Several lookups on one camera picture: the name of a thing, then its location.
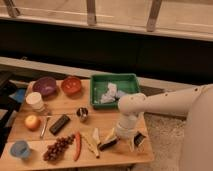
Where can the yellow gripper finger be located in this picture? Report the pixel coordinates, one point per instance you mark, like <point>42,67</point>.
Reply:
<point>110,135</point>
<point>131,144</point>

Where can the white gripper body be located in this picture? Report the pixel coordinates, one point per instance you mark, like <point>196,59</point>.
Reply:
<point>125,126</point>

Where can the black handled brush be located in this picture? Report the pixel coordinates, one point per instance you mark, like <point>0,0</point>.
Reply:
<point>138,140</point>

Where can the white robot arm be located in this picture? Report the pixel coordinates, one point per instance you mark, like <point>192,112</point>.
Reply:
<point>195,103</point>

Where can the small metal cup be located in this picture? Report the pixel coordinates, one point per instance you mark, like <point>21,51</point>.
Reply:
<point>82,114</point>

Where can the white paper cup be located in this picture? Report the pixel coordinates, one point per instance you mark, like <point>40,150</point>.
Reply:
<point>34,99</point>

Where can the blue plastic cup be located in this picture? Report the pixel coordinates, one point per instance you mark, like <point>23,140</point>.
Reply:
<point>20,149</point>

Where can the yellow banana peel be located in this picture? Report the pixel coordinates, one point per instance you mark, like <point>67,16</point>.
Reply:
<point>93,141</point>

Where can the crumpled white plastic wrap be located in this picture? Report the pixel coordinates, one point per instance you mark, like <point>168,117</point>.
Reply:
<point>112,94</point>

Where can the red chili pepper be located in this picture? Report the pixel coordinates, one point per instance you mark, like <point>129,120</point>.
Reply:
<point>78,146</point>

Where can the green plastic tray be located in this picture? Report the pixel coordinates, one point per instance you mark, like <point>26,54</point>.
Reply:
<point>99,85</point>

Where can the bunch of dark grapes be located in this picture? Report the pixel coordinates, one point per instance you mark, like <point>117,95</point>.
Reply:
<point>58,148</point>

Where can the black rectangular bar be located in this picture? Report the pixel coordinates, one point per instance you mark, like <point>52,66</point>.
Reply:
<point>59,124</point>

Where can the orange bowl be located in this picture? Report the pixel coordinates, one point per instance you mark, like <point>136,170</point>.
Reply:
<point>71,85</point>

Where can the metal spoon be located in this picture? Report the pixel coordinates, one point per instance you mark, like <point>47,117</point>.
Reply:
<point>44,127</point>

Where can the purple bowl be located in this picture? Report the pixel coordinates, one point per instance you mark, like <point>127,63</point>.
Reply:
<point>45,86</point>

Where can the blue cloth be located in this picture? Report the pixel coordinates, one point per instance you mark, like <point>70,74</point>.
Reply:
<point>19,95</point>

